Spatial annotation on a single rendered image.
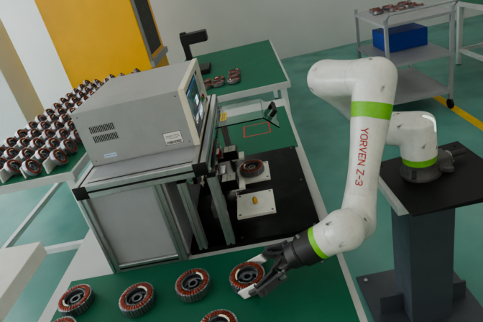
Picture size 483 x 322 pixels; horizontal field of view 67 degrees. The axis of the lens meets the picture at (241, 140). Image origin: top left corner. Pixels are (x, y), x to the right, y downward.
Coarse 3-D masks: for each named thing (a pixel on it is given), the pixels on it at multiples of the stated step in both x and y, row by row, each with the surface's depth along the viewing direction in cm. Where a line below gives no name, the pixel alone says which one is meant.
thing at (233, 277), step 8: (240, 264) 118; (248, 264) 116; (256, 264) 115; (232, 272) 115; (240, 272) 116; (248, 272) 114; (256, 272) 115; (264, 272) 112; (232, 280) 112; (248, 280) 112; (256, 280) 109; (232, 288) 112; (240, 288) 109
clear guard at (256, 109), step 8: (232, 104) 171; (240, 104) 168; (248, 104) 166; (256, 104) 164; (264, 104) 166; (224, 112) 164; (232, 112) 161; (240, 112) 159; (248, 112) 157; (256, 112) 155; (264, 112) 155; (216, 120) 157; (232, 120) 153; (240, 120) 151; (248, 120) 149; (272, 120) 152; (216, 128) 150
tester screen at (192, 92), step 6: (192, 84) 134; (192, 90) 132; (192, 96) 129; (192, 102) 127; (198, 102) 140; (192, 108) 125; (192, 114) 123; (198, 114) 134; (198, 120) 132; (198, 132) 127
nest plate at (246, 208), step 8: (256, 192) 153; (264, 192) 151; (272, 192) 150; (240, 200) 150; (248, 200) 149; (264, 200) 146; (272, 200) 145; (240, 208) 145; (248, 208) 143; (256, 208) 142; (264, 208) 141; (272, 208) 140; (240, 216) 140; (248, 216) 140
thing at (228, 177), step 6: (228, 174) 143; (234, 174) 142; (222, 180) 139; (228, 180) 138; (234, 180) 138; (240, 180) 144; (222, 186) 139; (228, 186) 139; (234, 186) 139; (240, 186) 141; (204, 192) 140; (210, 192) 140
